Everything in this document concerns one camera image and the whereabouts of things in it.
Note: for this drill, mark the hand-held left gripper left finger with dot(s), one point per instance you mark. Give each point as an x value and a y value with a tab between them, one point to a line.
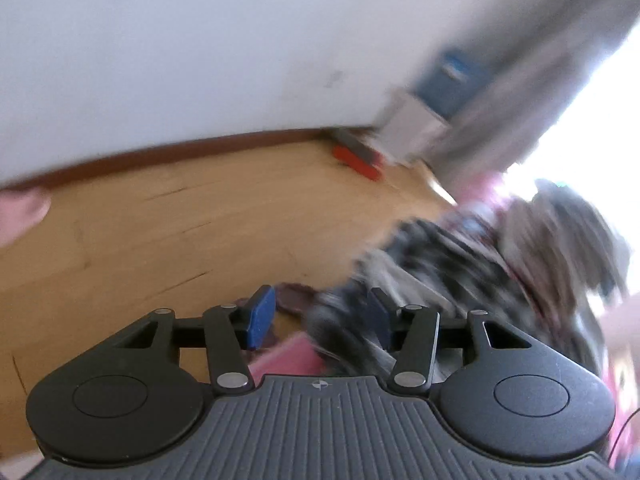
261	317

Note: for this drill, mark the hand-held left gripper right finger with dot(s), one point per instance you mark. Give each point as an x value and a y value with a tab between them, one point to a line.
381	317

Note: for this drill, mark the black white plaid pants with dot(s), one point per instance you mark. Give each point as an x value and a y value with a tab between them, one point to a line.
440	260

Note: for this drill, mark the stack of folded light clothes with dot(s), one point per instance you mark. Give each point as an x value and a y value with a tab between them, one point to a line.
565	230

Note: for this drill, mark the dark red slipper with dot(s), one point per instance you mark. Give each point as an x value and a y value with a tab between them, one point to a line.
295	300

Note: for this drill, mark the pink floral blanket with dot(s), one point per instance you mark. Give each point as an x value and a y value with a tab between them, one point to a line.
290	360

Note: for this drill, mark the red brush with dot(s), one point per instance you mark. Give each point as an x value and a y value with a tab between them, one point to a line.
357	160

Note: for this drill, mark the white box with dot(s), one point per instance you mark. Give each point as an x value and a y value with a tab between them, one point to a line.
410	127

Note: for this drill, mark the pink slipper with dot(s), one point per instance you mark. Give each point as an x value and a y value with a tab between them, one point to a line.
22	217

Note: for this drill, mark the beige curtain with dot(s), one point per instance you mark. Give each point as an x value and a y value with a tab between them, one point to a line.
525	85

